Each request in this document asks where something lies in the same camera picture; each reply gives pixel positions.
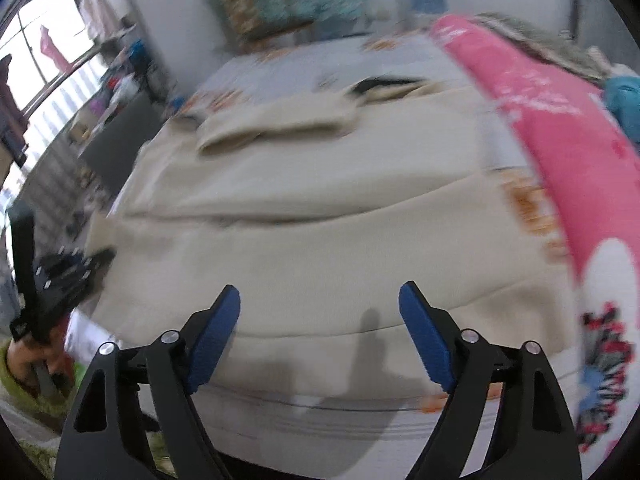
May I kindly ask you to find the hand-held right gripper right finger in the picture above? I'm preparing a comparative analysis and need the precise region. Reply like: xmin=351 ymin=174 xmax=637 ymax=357
xmin=398 ymin=281 xmax=583 ymax=480

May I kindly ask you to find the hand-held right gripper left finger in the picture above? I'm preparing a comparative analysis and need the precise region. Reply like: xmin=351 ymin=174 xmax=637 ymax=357
xmin=54 ymin=284 xmax=242 ymax=480

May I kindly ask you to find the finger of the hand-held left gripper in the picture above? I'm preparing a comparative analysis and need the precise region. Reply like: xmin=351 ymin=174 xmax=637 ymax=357
xmin=75 ymin=246 xmax=119 ymax=275

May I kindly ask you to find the cream zip jacket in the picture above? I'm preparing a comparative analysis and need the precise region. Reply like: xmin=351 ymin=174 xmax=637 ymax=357
xmin=85 ymin=77 xmax=581 ymax=343

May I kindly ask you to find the person's left forearm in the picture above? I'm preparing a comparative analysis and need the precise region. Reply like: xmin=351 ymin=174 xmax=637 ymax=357
xmin=0 ymin=340 xmax=88 ymax=431

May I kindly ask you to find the pile of clothes and bags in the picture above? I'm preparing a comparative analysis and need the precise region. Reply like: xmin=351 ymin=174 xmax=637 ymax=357
xmin=90 ymin=40 xmax=166 ymax=111

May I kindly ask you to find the person's left hand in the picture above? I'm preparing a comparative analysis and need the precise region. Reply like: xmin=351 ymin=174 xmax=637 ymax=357
xmin=6 ymin=327 xmax=69 ymax=394

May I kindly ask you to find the grey board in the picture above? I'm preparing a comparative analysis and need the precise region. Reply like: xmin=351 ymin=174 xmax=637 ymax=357
xmin=77 ymin=92 xmax=168 ymax=196

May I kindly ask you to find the metal railing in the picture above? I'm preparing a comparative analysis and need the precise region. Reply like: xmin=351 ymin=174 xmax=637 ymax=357
xmin=0 ymin=55 xmax=116 ymax=201

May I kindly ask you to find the hanging pink garment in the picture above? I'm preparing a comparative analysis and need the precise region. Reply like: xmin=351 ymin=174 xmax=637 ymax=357
xmin=40 ymin=25 xmax=73 ymax=71

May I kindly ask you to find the pink floral blanket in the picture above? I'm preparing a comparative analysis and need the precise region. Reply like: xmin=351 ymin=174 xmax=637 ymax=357
xmin=430 ymin=15 xmax=640 ymax=456

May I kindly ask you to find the hanging pale coat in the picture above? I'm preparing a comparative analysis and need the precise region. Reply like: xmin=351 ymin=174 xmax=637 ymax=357
xmin=80 ymin=0 xmax=121 ymax=41

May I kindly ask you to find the wooden chair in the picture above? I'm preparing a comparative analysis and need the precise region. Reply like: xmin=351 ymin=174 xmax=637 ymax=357
xmin=215 ymin=0 xmax=316 ymax=43

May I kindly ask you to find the blue cartoon cloth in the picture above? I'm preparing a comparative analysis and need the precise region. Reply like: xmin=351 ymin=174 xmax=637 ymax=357
xmin=602 ymin=75 xmax=640 ymax=143

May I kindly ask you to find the grey-green pillow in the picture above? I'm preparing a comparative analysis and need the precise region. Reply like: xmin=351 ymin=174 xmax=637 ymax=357
xmin=475 ymin=12 xmax=616 ymax=81

